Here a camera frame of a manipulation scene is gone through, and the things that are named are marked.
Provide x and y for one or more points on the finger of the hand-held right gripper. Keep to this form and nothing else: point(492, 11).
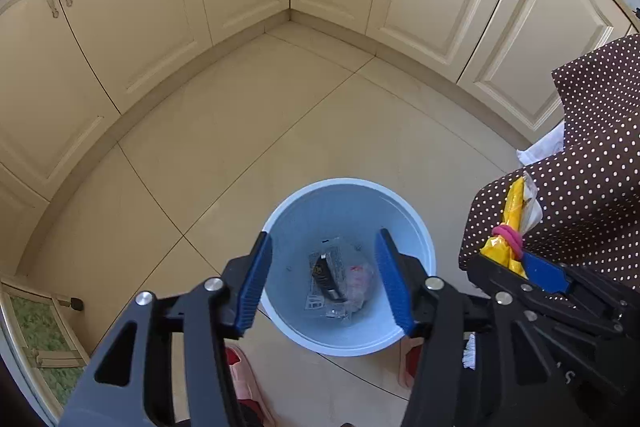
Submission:
point(547, 276)
point(505, 281)

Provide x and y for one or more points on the yellow plastic wrapper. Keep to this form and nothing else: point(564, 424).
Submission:
point(512, 207)

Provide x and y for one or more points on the black packet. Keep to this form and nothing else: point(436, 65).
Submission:
point(326, 277)

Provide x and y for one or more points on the black door stopper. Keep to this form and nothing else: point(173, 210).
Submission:
point(76, 303)

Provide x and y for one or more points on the light blue waste bin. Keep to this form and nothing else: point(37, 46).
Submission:
point(300, 227)

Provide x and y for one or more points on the pink slipper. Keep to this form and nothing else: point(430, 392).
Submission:
point(411, 362)
point(247, 382)

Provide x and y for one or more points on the brown polka dot tablecloth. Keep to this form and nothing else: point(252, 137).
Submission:
point(600, 187)

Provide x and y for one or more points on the green patterned mat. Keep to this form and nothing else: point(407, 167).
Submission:
point(35, 332)

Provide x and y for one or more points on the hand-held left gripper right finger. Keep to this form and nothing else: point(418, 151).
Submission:
point(395, 287)

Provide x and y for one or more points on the clear plastic wrapper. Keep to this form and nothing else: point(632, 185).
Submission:
point(345, 252)

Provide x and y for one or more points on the white cloth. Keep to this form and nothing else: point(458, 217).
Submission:
point(545, 147)

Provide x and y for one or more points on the clear wrapper with red print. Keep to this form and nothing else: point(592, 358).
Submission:
point(360, 284)

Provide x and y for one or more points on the pink elastic band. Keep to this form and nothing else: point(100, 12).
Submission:
point(510, 234)

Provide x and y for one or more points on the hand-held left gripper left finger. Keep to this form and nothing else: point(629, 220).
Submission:
point(252, 287)

